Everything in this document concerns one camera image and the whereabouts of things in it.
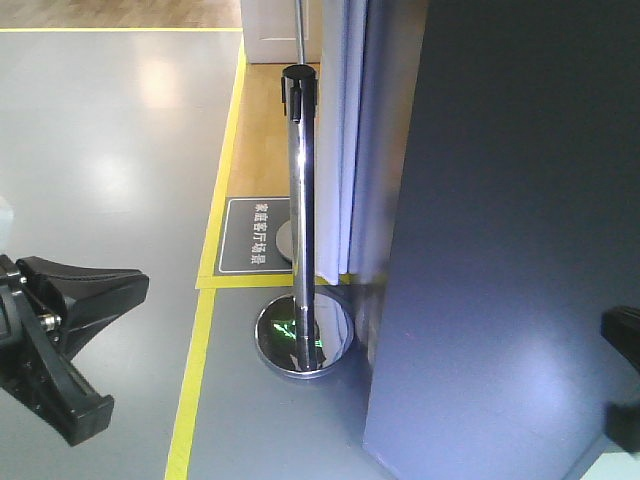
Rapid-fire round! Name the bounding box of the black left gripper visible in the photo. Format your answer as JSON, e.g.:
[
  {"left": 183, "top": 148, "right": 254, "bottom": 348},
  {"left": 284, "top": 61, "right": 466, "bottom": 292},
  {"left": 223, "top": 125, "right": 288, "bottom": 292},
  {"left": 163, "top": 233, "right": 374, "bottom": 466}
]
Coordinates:
[{"left": 1, "top": 254, "right": 149, "bottom": 446}]

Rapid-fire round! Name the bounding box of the black gripper finger holding apple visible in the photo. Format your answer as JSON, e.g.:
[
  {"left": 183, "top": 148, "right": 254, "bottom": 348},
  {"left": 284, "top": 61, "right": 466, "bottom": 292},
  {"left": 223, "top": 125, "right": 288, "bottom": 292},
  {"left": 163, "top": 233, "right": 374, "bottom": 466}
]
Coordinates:
[{"left": 600, "top": 305, "right": 639, "bottom": 455}]

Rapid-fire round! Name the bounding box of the fridge door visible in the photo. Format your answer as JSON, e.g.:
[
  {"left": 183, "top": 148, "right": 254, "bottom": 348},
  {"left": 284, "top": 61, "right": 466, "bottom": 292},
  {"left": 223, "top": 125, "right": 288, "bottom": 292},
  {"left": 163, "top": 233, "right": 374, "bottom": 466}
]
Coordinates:
[{"left": 364, "top": 1, "right": 639, "bottom": 479}]

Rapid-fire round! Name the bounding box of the yellow floor tape line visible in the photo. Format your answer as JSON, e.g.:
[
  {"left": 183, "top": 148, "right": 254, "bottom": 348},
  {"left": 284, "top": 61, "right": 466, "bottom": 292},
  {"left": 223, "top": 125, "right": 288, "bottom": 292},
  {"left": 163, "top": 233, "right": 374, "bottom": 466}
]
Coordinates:
[{"left": 1, "top": 29, "right": 377, "bottom": 479}]

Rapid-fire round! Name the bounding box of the dark floor sign sticker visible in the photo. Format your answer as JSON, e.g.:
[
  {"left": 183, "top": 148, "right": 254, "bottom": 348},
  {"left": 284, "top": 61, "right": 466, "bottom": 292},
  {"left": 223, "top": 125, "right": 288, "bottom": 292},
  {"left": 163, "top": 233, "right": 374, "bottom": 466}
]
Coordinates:
[{"left": 214, "top": 197, "right": 291, "bottom": 276}]

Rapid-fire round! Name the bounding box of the white cabinet in background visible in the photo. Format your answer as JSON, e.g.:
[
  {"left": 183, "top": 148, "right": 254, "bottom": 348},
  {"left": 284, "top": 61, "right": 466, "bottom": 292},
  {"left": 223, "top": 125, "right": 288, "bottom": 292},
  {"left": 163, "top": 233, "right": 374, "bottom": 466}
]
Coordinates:
[{"left": 240, "top": 0, "right": 323, "bottom": 64}]

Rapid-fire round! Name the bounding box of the white blue curtain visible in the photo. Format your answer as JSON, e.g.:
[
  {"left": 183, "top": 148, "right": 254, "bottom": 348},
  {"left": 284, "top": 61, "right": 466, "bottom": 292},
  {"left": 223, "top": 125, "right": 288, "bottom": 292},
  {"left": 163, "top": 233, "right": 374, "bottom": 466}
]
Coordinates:
[{"left": 315, "top": 1, "right": 394, "bottom": 285}]

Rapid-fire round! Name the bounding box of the chrome stanchion post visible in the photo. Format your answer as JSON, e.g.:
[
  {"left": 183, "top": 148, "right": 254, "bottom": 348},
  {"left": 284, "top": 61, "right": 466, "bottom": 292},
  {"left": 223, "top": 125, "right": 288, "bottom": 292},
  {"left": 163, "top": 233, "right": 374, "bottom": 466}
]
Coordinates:
[
  {"left": 254, "top": 64, "right": 355, "bottom": 380},
  {"left": 276, "top": 0, "right": 305, "bottom": 263}
]

